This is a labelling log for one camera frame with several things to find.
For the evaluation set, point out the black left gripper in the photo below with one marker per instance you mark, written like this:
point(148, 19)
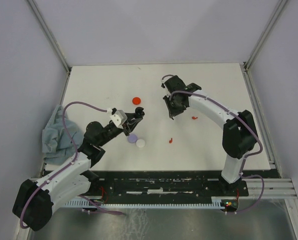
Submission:
point(130, 124)

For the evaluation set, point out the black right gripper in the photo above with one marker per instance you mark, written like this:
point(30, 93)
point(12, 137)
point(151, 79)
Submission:
point(173, 112)

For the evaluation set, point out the purple earbud charging case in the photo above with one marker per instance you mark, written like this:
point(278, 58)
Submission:
point(132, 138)

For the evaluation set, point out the white earbud charging case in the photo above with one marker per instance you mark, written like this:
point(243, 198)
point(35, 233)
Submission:
point(140, 143)

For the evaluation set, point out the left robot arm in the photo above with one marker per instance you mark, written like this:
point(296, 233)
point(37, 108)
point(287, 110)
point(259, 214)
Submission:
point(37, 200)

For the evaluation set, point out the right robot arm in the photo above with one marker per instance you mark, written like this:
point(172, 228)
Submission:
point(240, 139)

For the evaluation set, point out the orange earbud charging case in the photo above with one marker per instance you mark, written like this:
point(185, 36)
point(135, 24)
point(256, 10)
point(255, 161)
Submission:
point(136, 100)

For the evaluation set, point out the light blue cloth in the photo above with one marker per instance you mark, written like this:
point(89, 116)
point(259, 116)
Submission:
point(57, 144)

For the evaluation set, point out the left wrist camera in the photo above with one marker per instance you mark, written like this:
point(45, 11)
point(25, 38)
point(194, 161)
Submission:
point(118, 117)

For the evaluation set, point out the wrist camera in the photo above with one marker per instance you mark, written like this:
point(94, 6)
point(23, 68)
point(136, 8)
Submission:
point(118, 117)
point(166, 91)

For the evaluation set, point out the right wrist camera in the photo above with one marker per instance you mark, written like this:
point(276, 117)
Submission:
point(166, 91)

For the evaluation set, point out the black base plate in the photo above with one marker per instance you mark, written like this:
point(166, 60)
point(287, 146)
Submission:
point(201, 183)

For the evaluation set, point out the white cable duct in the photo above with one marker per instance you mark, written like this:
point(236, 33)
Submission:
point(159, 201)

